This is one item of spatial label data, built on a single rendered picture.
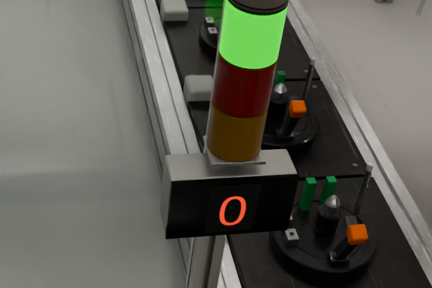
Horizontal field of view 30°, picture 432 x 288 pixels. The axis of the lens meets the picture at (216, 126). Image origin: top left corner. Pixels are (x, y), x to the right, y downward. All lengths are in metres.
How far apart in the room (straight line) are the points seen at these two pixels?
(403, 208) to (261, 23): 0.61
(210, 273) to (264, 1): 0.35
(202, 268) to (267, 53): 0.30
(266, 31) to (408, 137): 0.87
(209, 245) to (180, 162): 0.15
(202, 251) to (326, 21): 1.01
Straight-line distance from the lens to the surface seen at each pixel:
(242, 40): 0.64
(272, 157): 0.76
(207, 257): 0.88
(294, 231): 1.04
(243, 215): 0.76
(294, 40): 1.47
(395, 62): 1.69
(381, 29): 1.80
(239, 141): 0.70
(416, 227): 1.16
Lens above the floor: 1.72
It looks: 38 degrees down
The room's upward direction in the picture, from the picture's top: 8 degrees clockwise
